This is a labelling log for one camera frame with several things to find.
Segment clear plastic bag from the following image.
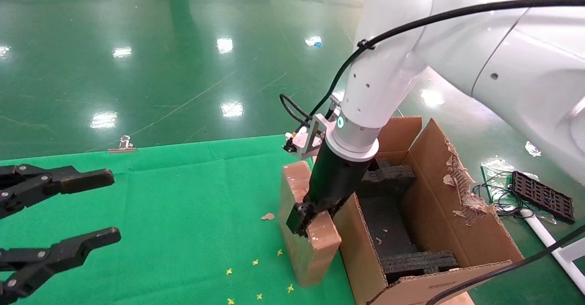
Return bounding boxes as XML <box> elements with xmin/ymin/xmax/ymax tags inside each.
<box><xmin>480</xmin><ymin>158</ymin><xmax>519</xmax><ymax>178</ymax></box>

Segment silver binder clip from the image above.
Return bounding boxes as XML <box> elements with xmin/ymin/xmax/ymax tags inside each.
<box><xmin>108</xmin><ymin>135</ymin><xmax>137</xmax><ymax>154</ymax></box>

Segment sleeved black cable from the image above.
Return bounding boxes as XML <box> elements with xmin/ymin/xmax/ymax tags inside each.
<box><xmin>280</xmin><ymin>0</ymin><xmax>585</xmax><ymax>129</ymax></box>

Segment black foam sheet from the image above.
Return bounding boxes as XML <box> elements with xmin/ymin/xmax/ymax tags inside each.
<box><xmin>359</xmin><ymin>195</ymin><xmax>419</xmax><ymax>260</ymax></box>

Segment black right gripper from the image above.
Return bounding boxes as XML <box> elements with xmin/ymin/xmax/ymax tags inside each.
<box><xmin>286</xmin><ymin>146</ymin><xmax>373</xmax><ymax>238</ymax></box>

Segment gray metal camera bracket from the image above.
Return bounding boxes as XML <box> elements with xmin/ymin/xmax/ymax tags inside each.
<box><xmin>283</xmin><ymin>113</ymin><xmax>341</xmax><ymax>161</ymax></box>

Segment thin black cable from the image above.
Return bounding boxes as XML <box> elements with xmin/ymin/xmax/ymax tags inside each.
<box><xmin>425</xmin><ymin>225</ymin><xmax>585</xmax><ymax>305</ymax></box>

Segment black perforated tray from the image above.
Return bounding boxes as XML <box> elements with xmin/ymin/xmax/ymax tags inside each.
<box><xmin>511</xmin><ymin>170</ymin><xmax>575</xmax><ymax>225</ymax></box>

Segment white table leg frame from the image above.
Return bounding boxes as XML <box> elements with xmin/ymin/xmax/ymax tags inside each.
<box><xmin>521</xmin><ymin>209</ymin><xmax>585</xmax><ymax>294</ymax></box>

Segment tangled thin wires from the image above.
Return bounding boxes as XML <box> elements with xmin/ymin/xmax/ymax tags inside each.
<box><xmin>473</xmin><ymin>172</ymin><xmax>526</xmax><ymax>217</ymax></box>

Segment large open cardboard carton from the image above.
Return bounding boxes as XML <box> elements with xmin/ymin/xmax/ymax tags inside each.
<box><xmin>332</xmin><ymin>115</ymin><xmax>526</xmax><ymax>305</ymax></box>

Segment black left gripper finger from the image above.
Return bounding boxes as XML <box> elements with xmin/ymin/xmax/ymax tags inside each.
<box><xmin>0</xmin><ymin>227</ymin><xmax>122</xmax><ymax>303</ymax></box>
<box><xmin>0</xmin><ymin>164</ymin><xmax>115</xmax><ymax>219</ymax></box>

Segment green table cloth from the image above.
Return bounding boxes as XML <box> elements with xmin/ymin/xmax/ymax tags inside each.
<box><xmin>0</xmin><ymin>134</ymin><xmax>357</xmax><ymax>305</ymax></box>

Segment small brown cardboard box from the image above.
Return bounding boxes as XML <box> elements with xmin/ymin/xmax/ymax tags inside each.
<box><xmin>279</xmin><ymin>160</ymin><xmax>342</xmax><ymax>288</ymax></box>

